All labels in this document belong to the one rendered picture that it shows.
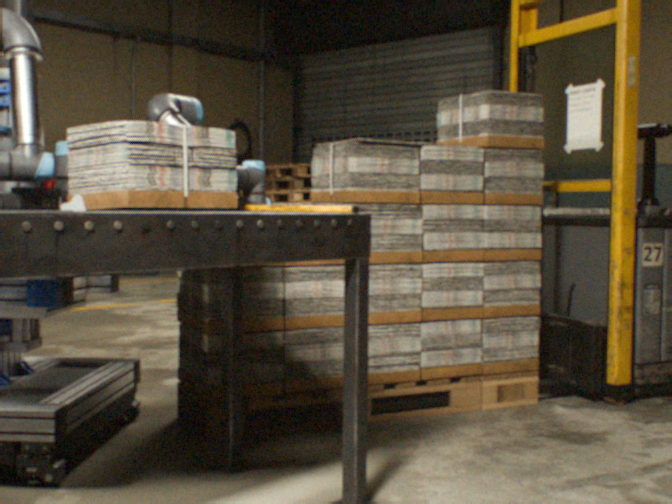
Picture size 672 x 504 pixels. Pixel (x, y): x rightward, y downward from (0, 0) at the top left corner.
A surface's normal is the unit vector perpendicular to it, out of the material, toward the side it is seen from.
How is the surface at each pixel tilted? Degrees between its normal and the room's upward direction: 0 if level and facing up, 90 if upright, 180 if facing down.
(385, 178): 90
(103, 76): 90
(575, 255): 90
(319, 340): 90
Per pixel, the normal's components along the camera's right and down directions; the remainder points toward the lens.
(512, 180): 0.44, 0.05
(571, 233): -0.90, 0.01
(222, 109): 0.75, 0.04
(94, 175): -0.66, 0.04
